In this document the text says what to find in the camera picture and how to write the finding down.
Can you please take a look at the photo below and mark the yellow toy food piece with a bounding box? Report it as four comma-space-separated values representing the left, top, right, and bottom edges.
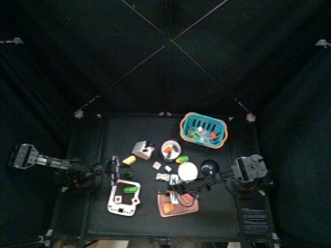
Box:
122, 155, 139, 166

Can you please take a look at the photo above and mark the white toy utensil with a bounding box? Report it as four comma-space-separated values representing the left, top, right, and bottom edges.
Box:
168, 173, 180, 187

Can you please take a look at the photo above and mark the pink cutting board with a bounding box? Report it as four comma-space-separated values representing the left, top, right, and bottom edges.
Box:
155, 191, 200, 218

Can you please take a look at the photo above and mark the white round plate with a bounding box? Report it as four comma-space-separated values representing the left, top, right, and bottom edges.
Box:
178, 161, 200, 182

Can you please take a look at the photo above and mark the grey toy toaster box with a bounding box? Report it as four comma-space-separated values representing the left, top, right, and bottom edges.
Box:
131, 139, 156, 161

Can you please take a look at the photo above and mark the black round bowl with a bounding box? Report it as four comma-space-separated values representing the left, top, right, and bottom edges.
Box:
199, 159, 222, 177

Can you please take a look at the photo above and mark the white toy stove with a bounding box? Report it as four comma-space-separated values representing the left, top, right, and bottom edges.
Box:
106, 179, 143, 218

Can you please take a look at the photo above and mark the teal basket with orange rim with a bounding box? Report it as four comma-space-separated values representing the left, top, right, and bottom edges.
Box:
179, 111, 228, 150

